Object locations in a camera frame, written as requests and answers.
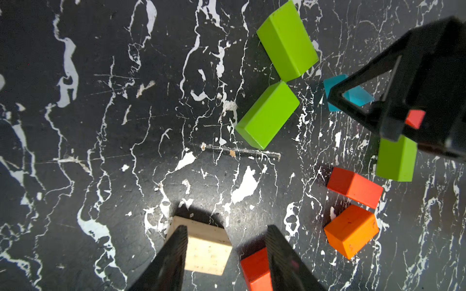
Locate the red block small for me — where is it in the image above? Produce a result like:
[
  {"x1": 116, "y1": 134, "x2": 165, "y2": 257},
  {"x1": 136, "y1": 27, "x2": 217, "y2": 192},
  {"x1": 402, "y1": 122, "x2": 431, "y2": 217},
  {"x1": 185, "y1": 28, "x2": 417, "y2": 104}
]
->
[{"x1": 405, "y1": 109, "x2": 426, "y2": 129}]

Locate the natural wood block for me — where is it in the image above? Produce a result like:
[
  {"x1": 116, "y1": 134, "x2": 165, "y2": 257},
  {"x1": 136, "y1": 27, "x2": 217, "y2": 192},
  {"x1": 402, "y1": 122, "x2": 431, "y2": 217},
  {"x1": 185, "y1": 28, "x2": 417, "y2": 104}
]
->
[{"x1": 167, "y1": 217, "x2": 233, "y2": 276}]

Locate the green block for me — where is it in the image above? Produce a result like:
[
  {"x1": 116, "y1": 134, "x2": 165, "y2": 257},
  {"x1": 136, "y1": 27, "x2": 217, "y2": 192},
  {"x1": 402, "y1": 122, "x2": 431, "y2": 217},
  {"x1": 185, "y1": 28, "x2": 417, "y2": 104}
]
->
[
  {"x1": 257, "y1": 1, "x2": 319, "y2": 82},
  {"x1": 376, "y1": 135, "x2": 417, "y2": 182},
  {"x1": 235, "y1": 81, "x2": 300, "y2": 150}
]

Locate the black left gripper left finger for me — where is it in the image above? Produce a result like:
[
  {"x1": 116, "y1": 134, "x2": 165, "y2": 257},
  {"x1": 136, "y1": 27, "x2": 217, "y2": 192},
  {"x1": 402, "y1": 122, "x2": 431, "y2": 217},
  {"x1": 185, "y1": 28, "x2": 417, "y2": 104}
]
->
[{"x1": 129, "y1": 225, "x2": 188, "y2": 291}]

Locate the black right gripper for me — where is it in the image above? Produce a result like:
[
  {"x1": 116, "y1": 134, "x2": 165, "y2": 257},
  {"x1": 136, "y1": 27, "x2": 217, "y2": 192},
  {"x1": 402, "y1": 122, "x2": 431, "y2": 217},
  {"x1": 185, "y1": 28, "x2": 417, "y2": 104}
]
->
[{"x1": 328, "y1": 16, "x2": 466, "y2": 160}]

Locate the orange block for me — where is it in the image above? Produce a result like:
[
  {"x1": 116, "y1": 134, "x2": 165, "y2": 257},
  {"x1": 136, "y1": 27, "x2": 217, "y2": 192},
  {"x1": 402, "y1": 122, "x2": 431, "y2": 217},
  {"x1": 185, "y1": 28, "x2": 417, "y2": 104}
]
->
[{"x1": 324, "y1": 205, "x2": 379, "y2": 260}]

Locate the red block middle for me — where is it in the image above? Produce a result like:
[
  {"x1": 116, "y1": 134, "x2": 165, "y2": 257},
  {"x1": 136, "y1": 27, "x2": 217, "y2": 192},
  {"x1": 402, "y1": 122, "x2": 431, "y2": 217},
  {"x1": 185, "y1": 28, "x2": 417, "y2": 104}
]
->
[{"x1": 327, "y1": 167, "x2": 383, "y2": 209}]

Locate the teal triangle block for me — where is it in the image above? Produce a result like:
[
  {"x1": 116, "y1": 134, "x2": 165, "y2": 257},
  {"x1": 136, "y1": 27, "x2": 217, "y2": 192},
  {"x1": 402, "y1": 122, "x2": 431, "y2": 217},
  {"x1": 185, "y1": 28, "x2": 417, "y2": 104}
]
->
[{"x1": 323, "y1": 74, "x2": 374, "y2": 107}]

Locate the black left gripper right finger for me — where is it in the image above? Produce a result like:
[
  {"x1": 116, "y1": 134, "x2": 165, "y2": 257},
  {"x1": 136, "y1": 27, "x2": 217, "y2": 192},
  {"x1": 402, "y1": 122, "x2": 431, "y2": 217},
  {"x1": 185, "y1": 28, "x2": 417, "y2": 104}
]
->
[{"x1": 265, "y1": 225, "x2": 325, "y2": 291}]

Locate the red block lower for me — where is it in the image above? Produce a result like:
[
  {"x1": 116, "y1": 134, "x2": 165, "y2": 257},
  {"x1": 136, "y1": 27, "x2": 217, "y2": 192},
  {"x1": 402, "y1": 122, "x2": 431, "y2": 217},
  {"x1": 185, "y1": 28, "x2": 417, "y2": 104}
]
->
[{"x1": 240, "y1": 247, "x2": 273, "y2": 291}]

